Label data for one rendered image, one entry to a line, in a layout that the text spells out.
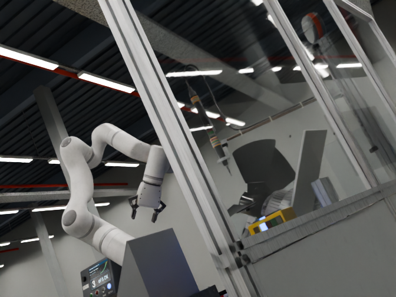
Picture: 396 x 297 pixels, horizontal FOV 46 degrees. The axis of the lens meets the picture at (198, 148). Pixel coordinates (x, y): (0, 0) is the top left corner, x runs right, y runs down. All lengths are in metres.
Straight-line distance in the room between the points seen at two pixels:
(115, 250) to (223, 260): 1.12
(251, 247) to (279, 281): 0.08
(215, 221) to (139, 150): 1.32
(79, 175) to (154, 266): 0.62
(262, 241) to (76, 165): 1.43
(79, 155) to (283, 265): 1.45
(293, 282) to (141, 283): 0.90
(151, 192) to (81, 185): 0.33
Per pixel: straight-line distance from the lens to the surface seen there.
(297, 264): 0.91
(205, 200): 0.76
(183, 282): 1.81
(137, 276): 1.70
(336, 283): 1.02
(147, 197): 1.96
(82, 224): 1.97
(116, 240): 1.87
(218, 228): 0.76
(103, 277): 2.37
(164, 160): 1.95
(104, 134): 2.17
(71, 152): 2.17
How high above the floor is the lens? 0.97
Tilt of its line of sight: 14 degrees up
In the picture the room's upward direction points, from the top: 25 degrees counter-clockwise
